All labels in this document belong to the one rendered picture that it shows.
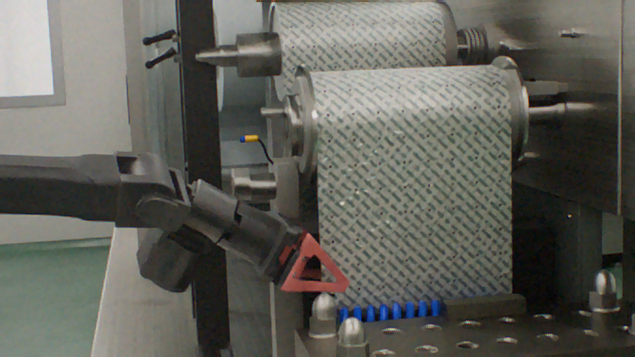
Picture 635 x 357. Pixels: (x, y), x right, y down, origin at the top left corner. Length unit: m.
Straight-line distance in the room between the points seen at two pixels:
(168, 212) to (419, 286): 0.32
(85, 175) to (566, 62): 0.60
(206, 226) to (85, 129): 5.62
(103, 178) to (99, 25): 5.64
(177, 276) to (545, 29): 0.57
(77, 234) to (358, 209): 5.72
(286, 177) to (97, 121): 5.52
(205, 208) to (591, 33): 0.49
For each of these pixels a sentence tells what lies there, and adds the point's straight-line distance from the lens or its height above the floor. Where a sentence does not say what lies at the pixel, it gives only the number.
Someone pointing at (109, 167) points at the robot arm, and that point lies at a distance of 0.99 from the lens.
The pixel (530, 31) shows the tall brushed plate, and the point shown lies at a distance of 1.28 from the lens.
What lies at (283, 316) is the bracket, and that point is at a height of 1.01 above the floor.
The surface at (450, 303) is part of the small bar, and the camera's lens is 1.06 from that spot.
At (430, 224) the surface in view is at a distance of 1.09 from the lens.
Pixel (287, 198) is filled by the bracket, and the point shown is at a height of 1.16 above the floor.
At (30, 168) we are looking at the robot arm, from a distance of 0.97.
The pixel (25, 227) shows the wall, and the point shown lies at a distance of 6.75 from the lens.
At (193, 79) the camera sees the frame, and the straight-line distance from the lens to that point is 1.36.
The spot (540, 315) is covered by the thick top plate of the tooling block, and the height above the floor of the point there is 1.03.
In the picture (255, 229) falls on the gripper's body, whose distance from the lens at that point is 1.02.
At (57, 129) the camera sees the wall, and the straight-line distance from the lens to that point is 6.63.
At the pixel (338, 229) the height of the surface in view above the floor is 1.13.
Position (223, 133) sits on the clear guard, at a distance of 2.07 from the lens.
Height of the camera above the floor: 1.34
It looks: 8 degrees down
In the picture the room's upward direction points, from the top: 2 degrees counter-clockwise
